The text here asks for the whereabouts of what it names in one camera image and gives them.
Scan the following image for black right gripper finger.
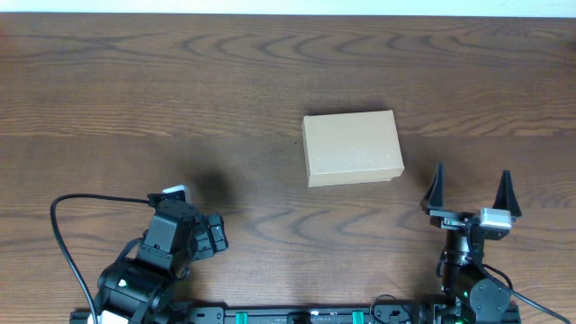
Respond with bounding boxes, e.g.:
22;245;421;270
420;163;445;212
492;170;522;218

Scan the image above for cardboard box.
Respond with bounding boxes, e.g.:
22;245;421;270
301;111;404;187

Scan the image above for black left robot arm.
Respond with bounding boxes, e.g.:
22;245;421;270
88;190;229;324

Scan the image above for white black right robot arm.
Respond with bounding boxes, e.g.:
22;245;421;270
420;164;522;323

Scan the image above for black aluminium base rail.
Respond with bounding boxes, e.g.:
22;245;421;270
69;303;522;324

